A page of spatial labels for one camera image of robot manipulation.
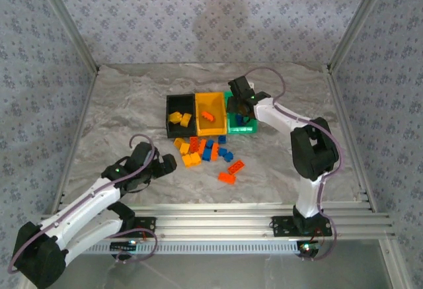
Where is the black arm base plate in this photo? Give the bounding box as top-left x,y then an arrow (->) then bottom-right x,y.
270,215 -> 333,237
96,216 -> 157,239

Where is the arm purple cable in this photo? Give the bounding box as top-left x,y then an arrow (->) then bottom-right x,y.
246,66 -> 346,263
7,133 -> 158,275

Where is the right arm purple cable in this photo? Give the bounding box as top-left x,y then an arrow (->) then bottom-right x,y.
246,66 -> 346,263

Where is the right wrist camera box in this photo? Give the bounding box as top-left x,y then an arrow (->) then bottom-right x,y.
229,75 -> 256,98

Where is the slotted grey cable duct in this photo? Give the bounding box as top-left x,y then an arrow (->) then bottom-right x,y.
49,241 -> 305,256

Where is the aluminium table edge rail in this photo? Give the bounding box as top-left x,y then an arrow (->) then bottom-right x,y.
52,202 -> 377,214

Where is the small circuit board with LED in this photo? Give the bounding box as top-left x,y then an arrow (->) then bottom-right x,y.
110,241 -> 139,251
296,241 -> 320,257

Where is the yellow plastic bin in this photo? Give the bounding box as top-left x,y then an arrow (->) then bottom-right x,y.
194,91 -> 229,137

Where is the green plastic bin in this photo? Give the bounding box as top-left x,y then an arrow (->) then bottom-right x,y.
223,89 -> 259,135

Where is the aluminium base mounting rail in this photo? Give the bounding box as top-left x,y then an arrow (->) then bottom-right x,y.
35,212 -> 397,241

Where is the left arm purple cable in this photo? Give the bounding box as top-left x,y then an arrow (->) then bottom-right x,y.
7,133 -> 158,275

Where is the aluminium corner post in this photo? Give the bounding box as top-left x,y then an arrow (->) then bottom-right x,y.
32,0 -> 101,71
326,0 -> 397,71

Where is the black plastic bin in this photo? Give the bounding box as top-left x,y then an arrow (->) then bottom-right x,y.
166,93 -> 198,138

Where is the aluminium side rail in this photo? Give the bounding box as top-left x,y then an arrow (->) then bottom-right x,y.
327,65 -> 378,214
50,65 -> 102,216

